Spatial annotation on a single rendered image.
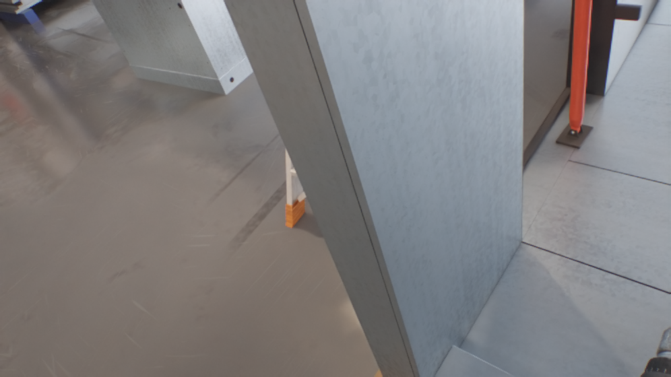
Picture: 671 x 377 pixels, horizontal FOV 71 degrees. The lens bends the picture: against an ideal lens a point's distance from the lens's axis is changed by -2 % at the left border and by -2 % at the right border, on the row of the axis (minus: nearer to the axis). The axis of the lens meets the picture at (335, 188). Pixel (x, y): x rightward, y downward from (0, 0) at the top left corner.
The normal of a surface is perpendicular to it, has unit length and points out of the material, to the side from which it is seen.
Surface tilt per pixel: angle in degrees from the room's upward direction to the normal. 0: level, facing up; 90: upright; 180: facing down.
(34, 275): 0
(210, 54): 90
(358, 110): 90
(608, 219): 0
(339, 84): 90
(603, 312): 0
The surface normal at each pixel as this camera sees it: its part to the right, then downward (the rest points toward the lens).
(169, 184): -0.26, -0.70
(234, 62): 0.80, 0.24
